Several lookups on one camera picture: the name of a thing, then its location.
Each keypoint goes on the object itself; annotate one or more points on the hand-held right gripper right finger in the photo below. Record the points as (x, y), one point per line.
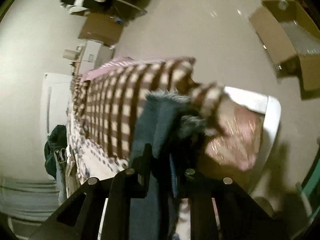
(180, 180)

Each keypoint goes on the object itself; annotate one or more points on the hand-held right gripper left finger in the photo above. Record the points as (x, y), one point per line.
(140, 166)

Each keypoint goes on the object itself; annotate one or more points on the dark teal pants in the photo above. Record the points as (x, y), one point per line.
(160, 140)

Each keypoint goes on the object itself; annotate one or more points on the floral bed sheet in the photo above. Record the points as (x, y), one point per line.
(92, 152)

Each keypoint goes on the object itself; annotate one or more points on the brown checkered blanket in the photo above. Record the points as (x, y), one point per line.
(130, 105)

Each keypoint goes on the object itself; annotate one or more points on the pink shiny cloth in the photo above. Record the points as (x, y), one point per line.
(232, 140)

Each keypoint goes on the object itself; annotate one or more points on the dark green garment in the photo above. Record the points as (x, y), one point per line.
(55, 150)

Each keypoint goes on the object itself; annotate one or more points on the white door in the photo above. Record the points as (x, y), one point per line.
(53, 102)

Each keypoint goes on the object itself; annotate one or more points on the grey striped cloth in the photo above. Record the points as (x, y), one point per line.
(27, 195)

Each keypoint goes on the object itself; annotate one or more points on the white small cabinet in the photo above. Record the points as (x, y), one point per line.
(93, 52)

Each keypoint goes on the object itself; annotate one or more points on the teal chair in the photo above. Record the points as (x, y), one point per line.
(308, 180)

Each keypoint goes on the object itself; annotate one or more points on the white paper roll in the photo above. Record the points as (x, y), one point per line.
(68, 54)

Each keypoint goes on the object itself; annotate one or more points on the flat cardboard box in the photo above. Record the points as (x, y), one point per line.
(101, 30)

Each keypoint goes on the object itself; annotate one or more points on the large open cardboard box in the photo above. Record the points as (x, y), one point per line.
(287, 37)

